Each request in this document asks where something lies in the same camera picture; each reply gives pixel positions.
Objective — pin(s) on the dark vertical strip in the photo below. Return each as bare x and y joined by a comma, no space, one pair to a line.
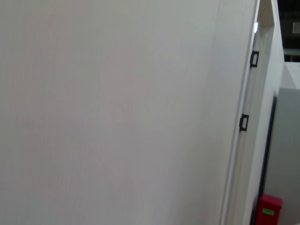
267,150

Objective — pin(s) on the red box with green label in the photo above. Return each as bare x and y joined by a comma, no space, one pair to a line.
268,211

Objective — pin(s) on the small black table bracket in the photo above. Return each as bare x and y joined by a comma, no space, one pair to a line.
254,58
243,122

